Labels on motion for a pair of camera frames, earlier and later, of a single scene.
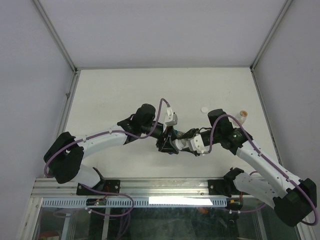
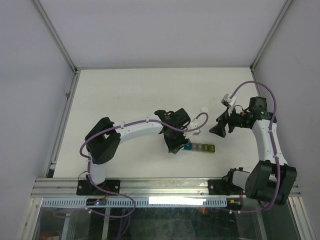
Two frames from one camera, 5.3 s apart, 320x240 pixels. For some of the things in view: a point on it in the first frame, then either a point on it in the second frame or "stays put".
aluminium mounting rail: [130, 188] stays put
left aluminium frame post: [56, 37] stays put
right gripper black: [190, 133] -> [219, 129]
